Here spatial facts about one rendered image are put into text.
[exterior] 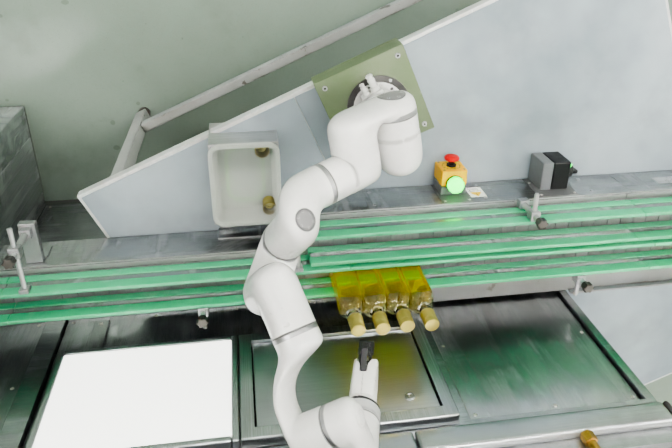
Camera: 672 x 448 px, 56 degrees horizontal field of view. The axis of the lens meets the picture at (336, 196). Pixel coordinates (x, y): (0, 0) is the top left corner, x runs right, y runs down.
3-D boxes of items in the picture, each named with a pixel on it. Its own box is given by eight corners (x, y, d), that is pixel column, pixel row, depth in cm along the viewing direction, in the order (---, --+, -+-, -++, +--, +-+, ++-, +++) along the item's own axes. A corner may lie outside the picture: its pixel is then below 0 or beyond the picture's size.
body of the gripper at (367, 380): (379, 437, 120) (382, 394, 130) (380, 397, 116) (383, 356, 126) (340, 434, 121) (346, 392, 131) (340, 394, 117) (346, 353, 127)
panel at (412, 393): (60, 360, 154) (20, 476, 124) (58, 350, 153) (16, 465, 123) (417, 326, 167) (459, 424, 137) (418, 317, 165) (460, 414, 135)
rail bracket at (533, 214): (513, 206, 167) (534, 230, 155) (516, 180, 164) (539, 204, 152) (527, 205, 167) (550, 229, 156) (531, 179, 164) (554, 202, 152)
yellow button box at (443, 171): (432, 183, 175) (440, 195, 168) (434, 159, 171) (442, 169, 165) (456, 182, 176) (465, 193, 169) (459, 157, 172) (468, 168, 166)
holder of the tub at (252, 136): (217, 228, 171) (216, 243, 164) (208, 133, 159) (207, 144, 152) (280, 224, 173) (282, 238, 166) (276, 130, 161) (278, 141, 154)
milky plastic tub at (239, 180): (214, 212, 168) (214, 228, 160) (207, 133, 158) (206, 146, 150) (280, 208, 170) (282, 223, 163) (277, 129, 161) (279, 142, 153)
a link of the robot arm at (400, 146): (372, 155, 144) (383, 186, 130) (363, 101, 138) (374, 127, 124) (413, 147, 144) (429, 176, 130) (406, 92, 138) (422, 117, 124)
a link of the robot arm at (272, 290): (359, 301, 113) (331, 314, 126) (312, 194, 116) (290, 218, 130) (278, 337, 106) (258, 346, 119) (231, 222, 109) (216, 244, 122)
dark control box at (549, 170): (526, 177, 178) (539, 190, 171) (530, 151, 175) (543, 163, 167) (553, 176, 180) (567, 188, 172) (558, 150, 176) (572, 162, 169)
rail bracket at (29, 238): (34, 254, 162) (7, 306, 142) (20, 195, 155) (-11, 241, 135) (54, 252, 163) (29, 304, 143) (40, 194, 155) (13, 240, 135)
